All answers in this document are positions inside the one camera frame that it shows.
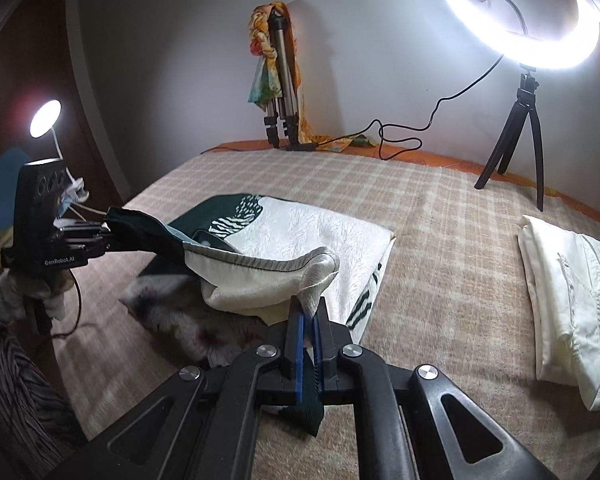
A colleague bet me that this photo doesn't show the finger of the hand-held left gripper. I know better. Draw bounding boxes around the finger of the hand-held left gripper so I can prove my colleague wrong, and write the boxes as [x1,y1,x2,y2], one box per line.
[61,237,117,262]
[55,223,113,239]

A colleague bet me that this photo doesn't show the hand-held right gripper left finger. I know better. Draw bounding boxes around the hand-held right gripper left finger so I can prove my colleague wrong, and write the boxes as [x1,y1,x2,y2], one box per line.
[67,296,306,480]

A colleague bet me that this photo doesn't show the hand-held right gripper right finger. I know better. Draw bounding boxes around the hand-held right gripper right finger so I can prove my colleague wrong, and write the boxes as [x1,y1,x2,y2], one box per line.
[311,296,561,480]

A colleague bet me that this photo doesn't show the white green tree-print shirt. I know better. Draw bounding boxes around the white green tree-print shirt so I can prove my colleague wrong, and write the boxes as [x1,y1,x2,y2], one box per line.
[104,192,398,436]

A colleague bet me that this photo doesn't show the person's left forearm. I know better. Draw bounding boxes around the person's left forearm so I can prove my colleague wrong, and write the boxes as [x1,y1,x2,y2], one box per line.
[0,285,88,480]

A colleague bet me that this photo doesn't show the person's left hand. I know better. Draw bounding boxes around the person's left hand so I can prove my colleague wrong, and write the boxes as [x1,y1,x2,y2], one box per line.
[0,267,68,326]

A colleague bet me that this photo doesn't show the blue object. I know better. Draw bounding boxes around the blue object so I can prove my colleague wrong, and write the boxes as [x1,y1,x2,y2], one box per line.
[0,147,31,231]

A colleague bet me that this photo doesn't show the white desk lamp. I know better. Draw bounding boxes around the white desk lamp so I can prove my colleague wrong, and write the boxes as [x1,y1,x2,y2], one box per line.
[28,99,81,196]

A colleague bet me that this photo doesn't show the beige checked blanket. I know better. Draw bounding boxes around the beige checked blanket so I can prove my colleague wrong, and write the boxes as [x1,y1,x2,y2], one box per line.
[45,147,600,480]

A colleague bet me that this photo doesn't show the white folded pants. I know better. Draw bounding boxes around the white folded pants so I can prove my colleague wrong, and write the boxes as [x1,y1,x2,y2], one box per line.
[517,214,600,413]

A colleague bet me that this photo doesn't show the folded tripod with colourful scarf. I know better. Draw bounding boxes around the folded tripod with colourful scarf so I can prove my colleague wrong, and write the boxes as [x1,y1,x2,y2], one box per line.
[247,2,353,153]

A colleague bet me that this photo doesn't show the small black tripod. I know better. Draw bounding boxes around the small black tripod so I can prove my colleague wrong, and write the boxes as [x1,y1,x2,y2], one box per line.
[475,65,548,212]

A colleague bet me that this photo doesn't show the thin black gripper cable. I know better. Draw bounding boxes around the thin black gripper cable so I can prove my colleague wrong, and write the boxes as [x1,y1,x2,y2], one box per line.
[50,267,83,341]

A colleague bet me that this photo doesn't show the black power cable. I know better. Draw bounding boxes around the black power cable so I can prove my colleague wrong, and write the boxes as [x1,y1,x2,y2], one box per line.
[280,54,505,162]

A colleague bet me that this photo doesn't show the white ring light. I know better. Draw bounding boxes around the white ring light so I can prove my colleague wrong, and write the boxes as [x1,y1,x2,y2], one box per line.
[430,0,600,71]

